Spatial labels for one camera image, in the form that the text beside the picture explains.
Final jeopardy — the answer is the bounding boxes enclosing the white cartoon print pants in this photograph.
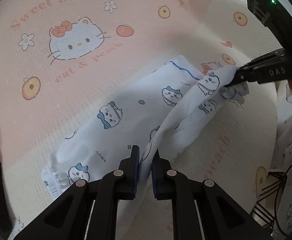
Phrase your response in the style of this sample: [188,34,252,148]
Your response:
[41,55,250,240]

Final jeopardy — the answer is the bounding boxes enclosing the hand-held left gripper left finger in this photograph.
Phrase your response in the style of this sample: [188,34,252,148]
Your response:
[14,145,140,240]

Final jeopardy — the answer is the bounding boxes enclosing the black wire frame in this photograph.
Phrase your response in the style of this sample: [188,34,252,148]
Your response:
[250,152,292,230]

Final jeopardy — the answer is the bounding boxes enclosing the person's right forearm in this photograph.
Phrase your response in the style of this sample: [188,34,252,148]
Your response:
[275,80,292,120]

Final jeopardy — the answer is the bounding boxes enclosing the pink cream cat print blanket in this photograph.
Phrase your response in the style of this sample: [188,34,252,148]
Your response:
[0,0,279,240]

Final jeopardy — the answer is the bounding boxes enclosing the person's white printed pajamas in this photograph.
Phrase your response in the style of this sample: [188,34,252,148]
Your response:
[271,115,292,240]

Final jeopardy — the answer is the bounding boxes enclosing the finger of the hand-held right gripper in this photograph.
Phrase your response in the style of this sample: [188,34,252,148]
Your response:
[223,62,260,88]

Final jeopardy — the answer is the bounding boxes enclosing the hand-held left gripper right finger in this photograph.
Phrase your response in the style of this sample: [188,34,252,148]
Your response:
[150,149,273,240]

